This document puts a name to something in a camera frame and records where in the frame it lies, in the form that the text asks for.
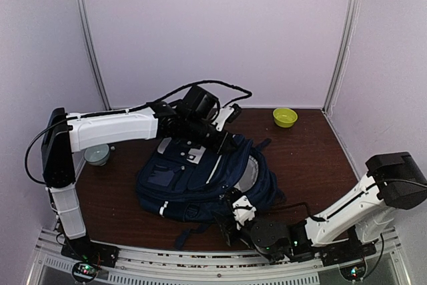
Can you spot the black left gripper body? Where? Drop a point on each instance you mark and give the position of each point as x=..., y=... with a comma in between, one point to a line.
x=196, y=129

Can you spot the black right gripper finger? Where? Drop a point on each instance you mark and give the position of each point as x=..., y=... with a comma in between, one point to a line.
x=227, y=227
x=231, y=196

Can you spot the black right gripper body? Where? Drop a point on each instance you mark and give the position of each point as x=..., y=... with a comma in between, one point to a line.
x=275, y=259

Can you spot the navy blue student backpack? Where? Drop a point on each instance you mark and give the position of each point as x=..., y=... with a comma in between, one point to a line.
x=190, y=184

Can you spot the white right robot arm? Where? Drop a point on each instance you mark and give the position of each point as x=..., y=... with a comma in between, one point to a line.
x=348, y=229

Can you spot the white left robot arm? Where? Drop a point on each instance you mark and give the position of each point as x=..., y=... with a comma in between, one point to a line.
x=68, y=133

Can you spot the lime green plastic bowl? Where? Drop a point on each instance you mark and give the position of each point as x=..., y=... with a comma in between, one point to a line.
x=285, y=117

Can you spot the pale green ceramic bowl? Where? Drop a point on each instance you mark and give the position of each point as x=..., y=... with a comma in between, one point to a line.
x=97, y=155

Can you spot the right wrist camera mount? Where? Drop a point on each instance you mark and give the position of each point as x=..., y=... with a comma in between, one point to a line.
x=243, y=211

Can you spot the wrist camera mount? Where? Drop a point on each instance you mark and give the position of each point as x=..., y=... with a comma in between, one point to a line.
x=226, y=115
x=243, y=211

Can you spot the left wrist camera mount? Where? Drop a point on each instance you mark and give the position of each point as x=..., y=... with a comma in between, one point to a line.
x=226, y=115

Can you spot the left aluminium corner post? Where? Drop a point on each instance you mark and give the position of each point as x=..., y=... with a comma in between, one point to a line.
x=91, y=53

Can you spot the aluminium corner post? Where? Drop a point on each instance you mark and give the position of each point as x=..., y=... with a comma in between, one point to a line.
x=91, y=53
x=339, y=66

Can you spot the right aluminium corner post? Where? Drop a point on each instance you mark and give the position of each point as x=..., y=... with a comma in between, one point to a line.
x=339, y=66

